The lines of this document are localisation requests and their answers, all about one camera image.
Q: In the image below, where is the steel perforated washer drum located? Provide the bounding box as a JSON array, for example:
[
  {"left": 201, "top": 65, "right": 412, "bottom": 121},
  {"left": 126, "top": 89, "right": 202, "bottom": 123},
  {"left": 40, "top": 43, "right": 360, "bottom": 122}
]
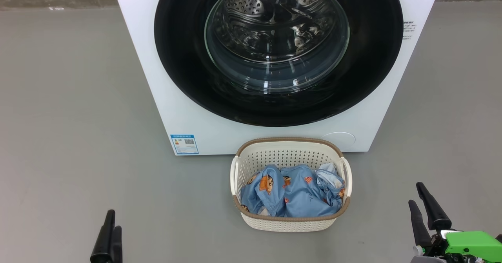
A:
[{"left": 205, "top": 0, "right": 350, "bottom": 93}]

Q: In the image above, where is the cream perforated laundry basket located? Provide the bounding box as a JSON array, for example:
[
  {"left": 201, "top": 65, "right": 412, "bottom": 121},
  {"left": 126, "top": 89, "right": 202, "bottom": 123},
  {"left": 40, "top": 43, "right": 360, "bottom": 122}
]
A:
[{"left": 230, "top": 137, "right": 353, "bottom": 232}]

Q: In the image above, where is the white front-load washing machine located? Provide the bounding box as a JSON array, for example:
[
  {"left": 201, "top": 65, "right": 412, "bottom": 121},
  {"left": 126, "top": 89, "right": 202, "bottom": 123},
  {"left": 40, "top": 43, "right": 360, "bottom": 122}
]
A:
[{"left": 111, "top": 0, "right": 444, "bottom": 156}]

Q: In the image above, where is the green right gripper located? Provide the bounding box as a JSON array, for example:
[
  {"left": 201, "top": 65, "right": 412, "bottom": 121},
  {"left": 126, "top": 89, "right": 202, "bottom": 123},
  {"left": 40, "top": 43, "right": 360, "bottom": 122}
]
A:
[{"left": 408, "top": 182, "right": 502, "bottom": 263}]

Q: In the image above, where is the small printed text sticker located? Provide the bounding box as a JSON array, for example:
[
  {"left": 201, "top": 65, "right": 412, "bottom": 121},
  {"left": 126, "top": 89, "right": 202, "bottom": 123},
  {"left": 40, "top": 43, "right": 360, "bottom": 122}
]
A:
[{"left": 402, "top": 20, "right": 417, "bottom": 41}]

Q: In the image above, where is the blue energy label sticker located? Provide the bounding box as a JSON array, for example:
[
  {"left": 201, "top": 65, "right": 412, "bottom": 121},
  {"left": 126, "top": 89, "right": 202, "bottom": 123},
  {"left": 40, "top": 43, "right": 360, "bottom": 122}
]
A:
[{"left": 170, "top": 134, "right": 199, "bottom": 155}]

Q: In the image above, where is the round white filter cover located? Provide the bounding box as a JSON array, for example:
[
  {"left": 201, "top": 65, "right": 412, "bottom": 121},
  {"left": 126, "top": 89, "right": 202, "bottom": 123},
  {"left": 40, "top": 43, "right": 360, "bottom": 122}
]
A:
[{"left": 321, "top": 132, "right": 356, "bottom": 146}]

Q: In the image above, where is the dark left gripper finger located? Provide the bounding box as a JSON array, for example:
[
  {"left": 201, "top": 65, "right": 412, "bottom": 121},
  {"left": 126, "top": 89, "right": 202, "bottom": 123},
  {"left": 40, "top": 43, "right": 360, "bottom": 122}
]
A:
[
  {"left": 111, "top": 226, "right": 123, "bottom": 263},
  {"left": 90, "top": 210, "right": 116, "bottom": 263}
]

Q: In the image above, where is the blue cartoon print garment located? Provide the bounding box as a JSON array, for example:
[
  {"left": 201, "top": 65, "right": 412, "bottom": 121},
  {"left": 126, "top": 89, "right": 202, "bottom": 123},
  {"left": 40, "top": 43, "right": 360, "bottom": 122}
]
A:
[
  {"left": 282, "top": 163, "right": 347, "bottom": 217},
  {"left": 240, "top": 165, "right": 287, "bottom": 217}
]

